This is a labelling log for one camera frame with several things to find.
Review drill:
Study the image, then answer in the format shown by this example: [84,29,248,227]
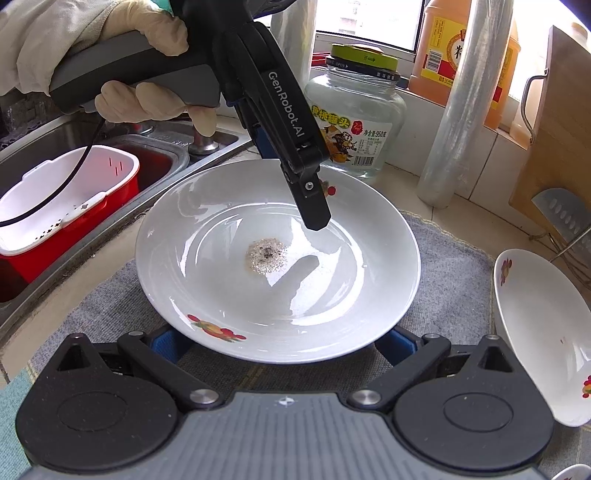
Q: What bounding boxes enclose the plastic wrap roll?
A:
[270,0,318,88]
[417,0,513,209]

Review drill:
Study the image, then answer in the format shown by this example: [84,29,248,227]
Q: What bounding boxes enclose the small white cup rim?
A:
[551,463,591,480]

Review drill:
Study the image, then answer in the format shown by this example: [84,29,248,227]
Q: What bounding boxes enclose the white plate with flower print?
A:
[135,160,421,364]

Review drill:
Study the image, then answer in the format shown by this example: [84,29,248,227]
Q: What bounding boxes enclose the white strainer basket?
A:
[1,145,139,257]

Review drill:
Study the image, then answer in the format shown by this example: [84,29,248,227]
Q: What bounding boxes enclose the left gloved hand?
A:
[0,0,219,138]

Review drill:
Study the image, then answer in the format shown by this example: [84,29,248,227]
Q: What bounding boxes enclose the white bowl with fruit print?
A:
[493,249,590,427]

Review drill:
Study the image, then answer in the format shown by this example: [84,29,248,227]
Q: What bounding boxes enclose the wooden cutting board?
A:
[509,27,590,234]

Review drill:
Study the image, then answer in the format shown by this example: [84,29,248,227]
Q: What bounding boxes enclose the red wash basin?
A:
[1,137,186,302]

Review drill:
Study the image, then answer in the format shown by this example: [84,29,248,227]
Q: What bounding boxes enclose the wire knife rack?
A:
[528,226,590,291]

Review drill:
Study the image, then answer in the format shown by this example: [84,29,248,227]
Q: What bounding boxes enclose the glass jar with green lid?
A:
[304,44,407,183]

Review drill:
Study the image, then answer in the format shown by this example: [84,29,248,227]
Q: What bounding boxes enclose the kitchen cleaver knife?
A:
[532,188,590,254]

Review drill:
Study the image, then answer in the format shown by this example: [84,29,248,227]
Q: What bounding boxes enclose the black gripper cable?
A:
[0,108,105,228]

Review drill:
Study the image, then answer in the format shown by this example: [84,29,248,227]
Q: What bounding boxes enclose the stainless steel sink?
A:
[1,114,252,338]

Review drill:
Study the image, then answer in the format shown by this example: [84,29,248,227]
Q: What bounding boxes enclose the grey checked table mat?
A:
[27,211,591,480]

